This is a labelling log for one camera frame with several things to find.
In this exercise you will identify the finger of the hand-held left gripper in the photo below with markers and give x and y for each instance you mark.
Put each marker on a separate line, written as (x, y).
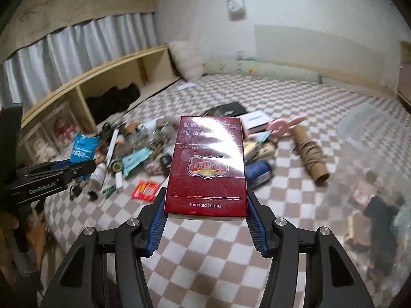
(61, 165)
(82, 170)

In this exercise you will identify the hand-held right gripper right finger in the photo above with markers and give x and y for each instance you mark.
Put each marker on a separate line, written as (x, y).
(257, 231)

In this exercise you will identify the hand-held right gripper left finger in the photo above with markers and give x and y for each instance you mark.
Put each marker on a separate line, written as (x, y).
(157, 227)

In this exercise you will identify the small green packet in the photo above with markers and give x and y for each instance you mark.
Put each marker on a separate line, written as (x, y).
(109, 190)

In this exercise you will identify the red cigarette box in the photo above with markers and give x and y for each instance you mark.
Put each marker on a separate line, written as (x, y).
(205, 173)

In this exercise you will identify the clear plastic bag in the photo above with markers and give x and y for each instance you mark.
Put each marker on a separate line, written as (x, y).
(369, 166)

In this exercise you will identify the small white bottle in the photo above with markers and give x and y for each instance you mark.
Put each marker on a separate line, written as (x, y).
(98, 176)

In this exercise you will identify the blue packet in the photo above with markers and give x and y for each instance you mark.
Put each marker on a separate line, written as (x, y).
(83, 150)

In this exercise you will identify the small tape roll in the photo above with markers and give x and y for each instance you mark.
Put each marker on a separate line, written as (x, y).
(117, 166)

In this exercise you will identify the framed red white picture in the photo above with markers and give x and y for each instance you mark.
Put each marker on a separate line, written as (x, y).
(61, 128)

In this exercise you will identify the red packet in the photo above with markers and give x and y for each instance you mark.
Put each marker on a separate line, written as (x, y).
(145, 191)

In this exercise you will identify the small white carton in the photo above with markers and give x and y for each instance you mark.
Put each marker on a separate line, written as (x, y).
(119, 181)

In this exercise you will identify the teal packet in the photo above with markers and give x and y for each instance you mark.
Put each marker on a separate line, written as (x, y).
(136, 162)

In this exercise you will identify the blue cylindrical can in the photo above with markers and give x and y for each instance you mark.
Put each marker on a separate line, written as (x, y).
(258, 173)

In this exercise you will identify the black cloth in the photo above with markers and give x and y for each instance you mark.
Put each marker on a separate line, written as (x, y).
(112, 101)

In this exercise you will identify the pile of assorted small things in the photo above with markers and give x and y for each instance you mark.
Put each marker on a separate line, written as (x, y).
(151, 138)

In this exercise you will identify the cardboard tube with twine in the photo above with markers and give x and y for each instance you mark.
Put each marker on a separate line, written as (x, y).
(310, 154)

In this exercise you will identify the wooden shelf unit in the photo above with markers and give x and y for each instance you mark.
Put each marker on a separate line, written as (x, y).
(106, 73)

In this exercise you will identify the white box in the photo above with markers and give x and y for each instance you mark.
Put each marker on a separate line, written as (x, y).
(253, 122)

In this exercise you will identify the pink plastic toy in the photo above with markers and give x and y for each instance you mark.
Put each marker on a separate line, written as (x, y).
(282, 125)

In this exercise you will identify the grey curtain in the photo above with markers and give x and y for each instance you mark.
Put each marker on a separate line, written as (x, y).
(80, 51)

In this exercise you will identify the dark cloth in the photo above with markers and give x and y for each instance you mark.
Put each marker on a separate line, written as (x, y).
(382, 227)

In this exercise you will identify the black flat box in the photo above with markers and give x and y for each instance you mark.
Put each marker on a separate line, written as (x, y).
(226, 109)

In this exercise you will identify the white pillow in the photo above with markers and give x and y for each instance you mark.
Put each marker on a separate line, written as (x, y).
(188, 59)

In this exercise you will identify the green bolster pillow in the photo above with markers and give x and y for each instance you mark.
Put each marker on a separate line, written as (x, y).
(273, 70)

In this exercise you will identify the white wall panel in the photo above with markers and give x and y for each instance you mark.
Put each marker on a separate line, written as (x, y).
(321, 57)

